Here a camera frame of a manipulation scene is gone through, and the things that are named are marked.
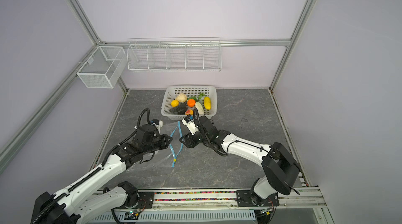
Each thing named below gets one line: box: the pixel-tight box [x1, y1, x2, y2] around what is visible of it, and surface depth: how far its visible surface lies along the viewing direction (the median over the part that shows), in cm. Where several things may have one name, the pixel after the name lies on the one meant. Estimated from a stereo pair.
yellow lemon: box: [170, 99, 180, 108], surface depth 109 cm
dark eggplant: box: [169, 101, 188, 115], surface depth 105 cm
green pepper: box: [187, 92, 206, 103], surface depth 114 cm
